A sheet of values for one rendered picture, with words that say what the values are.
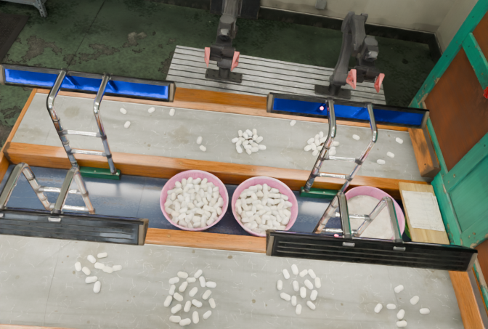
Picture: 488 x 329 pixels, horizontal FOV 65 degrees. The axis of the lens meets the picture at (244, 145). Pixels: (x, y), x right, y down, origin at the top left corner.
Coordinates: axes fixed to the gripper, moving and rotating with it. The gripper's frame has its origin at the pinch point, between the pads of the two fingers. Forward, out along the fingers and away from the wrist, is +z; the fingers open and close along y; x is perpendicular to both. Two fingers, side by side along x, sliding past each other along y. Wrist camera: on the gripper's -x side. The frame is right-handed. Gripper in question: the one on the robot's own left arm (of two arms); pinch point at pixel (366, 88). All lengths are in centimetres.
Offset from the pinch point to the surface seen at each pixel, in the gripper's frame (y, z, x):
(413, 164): 33.7, 9.5, 33.1
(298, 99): -28.8, 15.0, -3.1
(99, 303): -87, 86, 32
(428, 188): 36, 24, 29
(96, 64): -162, -102, 109
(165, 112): -84, 0, 33
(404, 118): 13.0, 14.0, -0.8
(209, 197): -57, 41, 32
